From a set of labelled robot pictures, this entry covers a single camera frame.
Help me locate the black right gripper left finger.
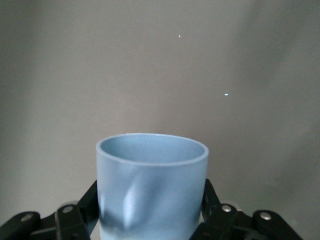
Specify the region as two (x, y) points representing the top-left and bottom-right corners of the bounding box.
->
(0, 178), (101, 240)

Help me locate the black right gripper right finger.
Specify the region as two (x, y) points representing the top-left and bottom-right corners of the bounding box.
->
(189, 178), (303, 240)

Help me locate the light blue cup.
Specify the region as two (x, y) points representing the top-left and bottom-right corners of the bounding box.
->
(95, 132), (210, 240)

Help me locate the dark grey table mat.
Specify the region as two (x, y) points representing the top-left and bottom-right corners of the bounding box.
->
(0, 0), (320, 240)

